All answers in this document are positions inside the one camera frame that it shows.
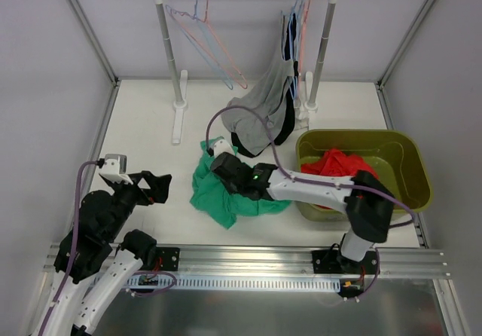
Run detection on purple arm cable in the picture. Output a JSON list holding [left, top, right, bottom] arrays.
[[37, 160, 178, 336], [206, 105, 417, 303]]

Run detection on grey tank top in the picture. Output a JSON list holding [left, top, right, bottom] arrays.
[[220, 49, 297, 158]]

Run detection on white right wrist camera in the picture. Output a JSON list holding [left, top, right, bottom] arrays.
[[206, 137, 235, 157]]

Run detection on green tank top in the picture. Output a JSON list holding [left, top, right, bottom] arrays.
[[190, 140, 291, 229]]

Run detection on olive green plastic basin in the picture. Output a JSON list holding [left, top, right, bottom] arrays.
[[296, 129, 432, 213]]

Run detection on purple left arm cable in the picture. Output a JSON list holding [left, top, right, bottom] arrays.
[[37, 160, 178, 336]]

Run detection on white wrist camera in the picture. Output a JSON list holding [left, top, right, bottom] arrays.
[[206, 137, 235, 157], [99, 154, 133, 185]]

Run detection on black tank top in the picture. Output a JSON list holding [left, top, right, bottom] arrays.
[[230, 10, 302, 159]]

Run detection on white slotted cable duct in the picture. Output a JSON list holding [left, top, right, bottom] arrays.
[[125, 275, 341, 293]]

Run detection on pink hanger far right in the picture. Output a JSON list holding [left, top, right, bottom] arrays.
[[297, 0, 311, 95]]

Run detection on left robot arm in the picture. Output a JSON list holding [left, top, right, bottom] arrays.
[[33, 171, 172, 335]]

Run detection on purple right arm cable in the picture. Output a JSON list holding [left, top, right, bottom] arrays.
[[206, 105, 417, 303]]

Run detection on light blue wire hanger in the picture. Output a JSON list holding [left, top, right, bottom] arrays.
[[165, 0, 235, 90]]

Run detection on aluminium mounting rail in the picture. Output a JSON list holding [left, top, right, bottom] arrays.
[[43, 242, 451, 279]]

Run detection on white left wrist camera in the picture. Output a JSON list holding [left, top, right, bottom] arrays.
[[99, 154, 133, 185]]

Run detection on white clothes rack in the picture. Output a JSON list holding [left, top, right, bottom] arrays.
[[154, 0, 337, 145]]

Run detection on red tank top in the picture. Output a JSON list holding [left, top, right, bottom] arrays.
[[300, 147, 377, 211]]

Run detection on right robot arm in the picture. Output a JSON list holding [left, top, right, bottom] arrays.
[[210, 152, 394, 273]]

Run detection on pink wire hanger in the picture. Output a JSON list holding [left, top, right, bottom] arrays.
[[171, 0, 249, 90]]

